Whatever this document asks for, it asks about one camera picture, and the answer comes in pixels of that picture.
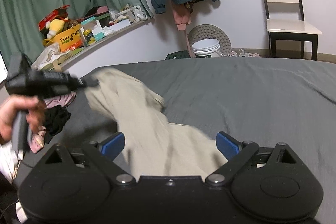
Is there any white plastic bucket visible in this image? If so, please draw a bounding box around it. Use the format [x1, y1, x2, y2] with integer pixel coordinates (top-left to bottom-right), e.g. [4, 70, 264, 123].
[192, 39, 224, 58]

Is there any beige garment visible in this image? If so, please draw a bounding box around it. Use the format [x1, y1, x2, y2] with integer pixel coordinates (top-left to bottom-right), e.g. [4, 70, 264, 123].
[85, 68, 227, 178]

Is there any beige tote bag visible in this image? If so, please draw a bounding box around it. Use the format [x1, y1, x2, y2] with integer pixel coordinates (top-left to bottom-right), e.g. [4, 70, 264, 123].
[31, 43, 73, 72]

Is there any yellow drink can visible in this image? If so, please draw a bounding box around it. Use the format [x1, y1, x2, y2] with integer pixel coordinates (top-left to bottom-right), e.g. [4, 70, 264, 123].
[83, 29, 96, 46]

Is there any teal white small box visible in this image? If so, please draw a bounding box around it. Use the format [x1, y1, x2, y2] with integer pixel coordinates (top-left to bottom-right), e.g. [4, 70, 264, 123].
[89, 26, 105, 41]

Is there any person's left hand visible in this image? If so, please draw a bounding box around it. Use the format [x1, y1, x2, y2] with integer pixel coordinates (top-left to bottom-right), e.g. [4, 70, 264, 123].
[0, 95, 46, 145]

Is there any cream and black chair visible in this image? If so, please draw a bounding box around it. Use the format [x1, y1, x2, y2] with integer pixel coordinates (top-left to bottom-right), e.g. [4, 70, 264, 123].
[263, 0, 322, 61]

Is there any round grey studded mat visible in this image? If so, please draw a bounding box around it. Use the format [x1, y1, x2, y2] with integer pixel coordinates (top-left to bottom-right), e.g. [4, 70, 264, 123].
[187, 24, 232, 55]

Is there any orange cardboard box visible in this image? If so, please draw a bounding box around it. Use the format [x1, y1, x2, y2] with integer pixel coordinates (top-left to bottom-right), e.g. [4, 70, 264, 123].
[53, 24, 83, 52]

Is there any pink hanging garment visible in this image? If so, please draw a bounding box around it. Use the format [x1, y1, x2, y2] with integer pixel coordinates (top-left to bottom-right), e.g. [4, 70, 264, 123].
[171, 1, 193, 31]

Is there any pink clothes pile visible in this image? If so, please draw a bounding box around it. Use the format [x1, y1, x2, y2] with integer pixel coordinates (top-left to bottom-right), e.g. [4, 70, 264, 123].
[29, 92, 76, 153]

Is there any black garment on bed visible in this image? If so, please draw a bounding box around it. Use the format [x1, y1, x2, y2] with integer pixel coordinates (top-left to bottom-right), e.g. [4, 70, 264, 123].
[44, 105, 71, 144]

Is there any grey bed sheet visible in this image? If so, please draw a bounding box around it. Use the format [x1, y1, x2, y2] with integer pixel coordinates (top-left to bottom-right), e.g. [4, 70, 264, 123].
[17, 58, 335, 223]

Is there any yellow plush toy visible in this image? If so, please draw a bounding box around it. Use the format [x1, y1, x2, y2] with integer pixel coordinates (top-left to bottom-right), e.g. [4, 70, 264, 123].
[43, 19, 66, 47]

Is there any dark green plastic stool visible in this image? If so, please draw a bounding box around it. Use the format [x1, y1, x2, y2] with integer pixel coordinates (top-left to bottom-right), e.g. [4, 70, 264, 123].
[165, 51, 191, 60]

